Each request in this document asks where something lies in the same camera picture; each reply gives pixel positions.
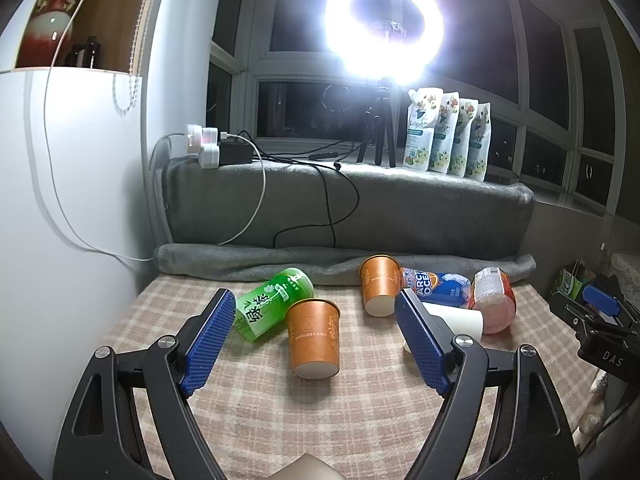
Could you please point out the white power strip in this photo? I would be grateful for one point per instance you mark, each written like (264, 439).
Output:
(199, 138)

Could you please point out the green carton box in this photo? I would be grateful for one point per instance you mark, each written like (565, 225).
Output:
(572, 279)

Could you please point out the grey blanket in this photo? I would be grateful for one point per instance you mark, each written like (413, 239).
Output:
(245, 223)

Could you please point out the blue Arctic Ocean can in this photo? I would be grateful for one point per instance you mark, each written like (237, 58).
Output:
(448, 289)

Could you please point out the white plug adapter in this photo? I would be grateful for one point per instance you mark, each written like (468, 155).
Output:
(209, 156)

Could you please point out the pink plaid table cloth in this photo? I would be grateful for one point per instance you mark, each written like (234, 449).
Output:
(369, 421)

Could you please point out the red instant noodle bowl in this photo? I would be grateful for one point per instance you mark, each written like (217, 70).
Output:
(492, 295)

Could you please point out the black light tripod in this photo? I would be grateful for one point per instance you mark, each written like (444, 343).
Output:
(378, 127)

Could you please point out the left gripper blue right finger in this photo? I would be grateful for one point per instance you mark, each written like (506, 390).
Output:
(428, 338)

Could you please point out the bright ring light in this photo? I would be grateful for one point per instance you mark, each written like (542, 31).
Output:
(384, 39)

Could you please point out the orange paper cup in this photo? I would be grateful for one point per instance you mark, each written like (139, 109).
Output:
(380, 283)
(314, 338)

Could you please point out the dark glass bottle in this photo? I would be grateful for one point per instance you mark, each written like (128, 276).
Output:
(84, 55)

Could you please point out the black power adapter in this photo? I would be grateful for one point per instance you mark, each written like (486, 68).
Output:
(235, 153)

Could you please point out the green tea paper cup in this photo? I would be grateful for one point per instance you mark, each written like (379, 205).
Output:
(267, 305)

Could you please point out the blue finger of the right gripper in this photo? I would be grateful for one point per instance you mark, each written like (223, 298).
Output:
(603, 302)

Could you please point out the red white ceramic vase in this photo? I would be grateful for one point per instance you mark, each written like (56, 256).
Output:
(43, 32)

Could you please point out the white paper cup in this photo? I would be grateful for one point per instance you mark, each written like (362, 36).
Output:
(459, 320)

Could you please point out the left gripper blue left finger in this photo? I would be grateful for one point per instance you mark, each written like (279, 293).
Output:
(201, 340)

